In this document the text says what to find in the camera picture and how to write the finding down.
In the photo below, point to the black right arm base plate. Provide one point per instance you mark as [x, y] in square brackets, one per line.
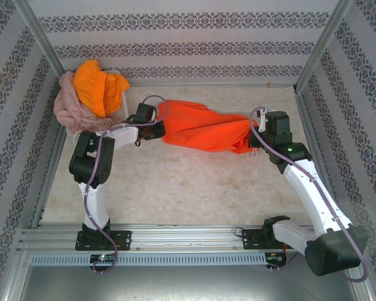
[250, 239]

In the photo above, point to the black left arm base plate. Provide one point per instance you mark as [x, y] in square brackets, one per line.
[123, 239]

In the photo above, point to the grey metal shelf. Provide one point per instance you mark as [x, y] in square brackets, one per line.
[188, 285]

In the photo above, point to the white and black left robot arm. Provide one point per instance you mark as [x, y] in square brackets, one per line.
[94, 200]

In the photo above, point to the pink shorts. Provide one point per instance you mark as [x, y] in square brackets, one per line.
[65, 106]

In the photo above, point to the red-orange shorts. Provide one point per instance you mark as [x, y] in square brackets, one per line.
[203, 128]

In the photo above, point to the light orange shorts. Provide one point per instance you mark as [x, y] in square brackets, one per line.
[91, 87]

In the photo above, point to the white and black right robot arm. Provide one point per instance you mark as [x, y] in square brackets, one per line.
[304, 188]

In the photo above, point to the aluminium frame post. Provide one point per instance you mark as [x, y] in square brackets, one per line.
[324, 44]
[40, 34]

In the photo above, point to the aluminium frame bar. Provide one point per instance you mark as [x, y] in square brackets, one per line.
[49, 178]
[206, 84]
[331, 194]

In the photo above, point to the aluminium mounting rail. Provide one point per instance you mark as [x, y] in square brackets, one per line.
[181, 238]

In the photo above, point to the white plastic basket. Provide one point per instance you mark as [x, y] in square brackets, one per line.
[124, 105]

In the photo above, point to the small circuit board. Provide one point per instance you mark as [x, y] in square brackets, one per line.
[274, 256]
[103, 257]

